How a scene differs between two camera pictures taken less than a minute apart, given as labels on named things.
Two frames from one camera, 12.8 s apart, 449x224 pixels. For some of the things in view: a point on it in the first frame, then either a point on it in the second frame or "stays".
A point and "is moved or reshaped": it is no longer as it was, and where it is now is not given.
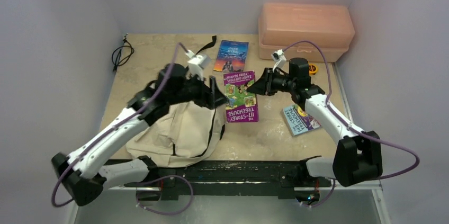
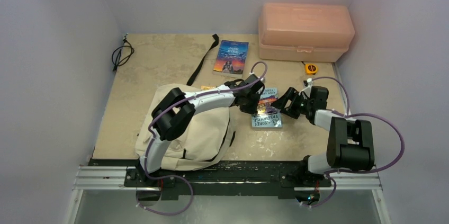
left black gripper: (210, 95) → (252, 109)
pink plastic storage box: (330, 27) stays
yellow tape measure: (313, 69) stays
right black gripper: (270, 81) → (294, 101)
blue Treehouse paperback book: (298, 121) → (267, 116)
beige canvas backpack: (182, 135) is moved or reshaped
